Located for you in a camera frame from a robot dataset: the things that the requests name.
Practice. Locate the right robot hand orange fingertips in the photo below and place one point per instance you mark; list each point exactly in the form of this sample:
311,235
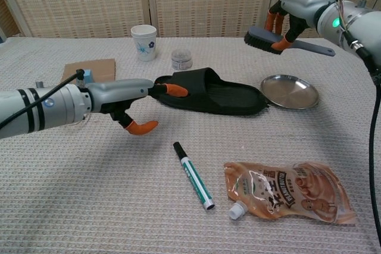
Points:
303,4

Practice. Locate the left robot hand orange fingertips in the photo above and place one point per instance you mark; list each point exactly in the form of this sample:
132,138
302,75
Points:
119,93

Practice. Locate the grey black brush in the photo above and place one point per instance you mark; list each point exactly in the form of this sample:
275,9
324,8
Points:
262,35

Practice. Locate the brown paper bag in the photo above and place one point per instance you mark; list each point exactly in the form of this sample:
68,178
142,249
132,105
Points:
101,69

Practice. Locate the blue cube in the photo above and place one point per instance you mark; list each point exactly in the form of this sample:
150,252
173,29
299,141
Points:
88,76

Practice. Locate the white paper cup blue print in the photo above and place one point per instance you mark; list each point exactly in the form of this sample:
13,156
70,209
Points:
144,45

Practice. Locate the small clear plastic jar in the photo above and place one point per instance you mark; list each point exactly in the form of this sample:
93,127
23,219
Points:
181,60

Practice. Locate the round metal plate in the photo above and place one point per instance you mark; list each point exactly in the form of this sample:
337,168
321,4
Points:
290,92

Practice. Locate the woven fringed tablecloth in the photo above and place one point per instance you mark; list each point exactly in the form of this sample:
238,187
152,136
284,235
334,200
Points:
89,191

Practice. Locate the black slipper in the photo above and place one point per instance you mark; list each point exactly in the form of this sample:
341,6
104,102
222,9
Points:
226,99

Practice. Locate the green white marker pen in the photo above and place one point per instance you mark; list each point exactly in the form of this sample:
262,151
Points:
194,176

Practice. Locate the peanut butter spout pouch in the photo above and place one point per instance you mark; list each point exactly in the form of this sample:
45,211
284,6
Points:
297,191

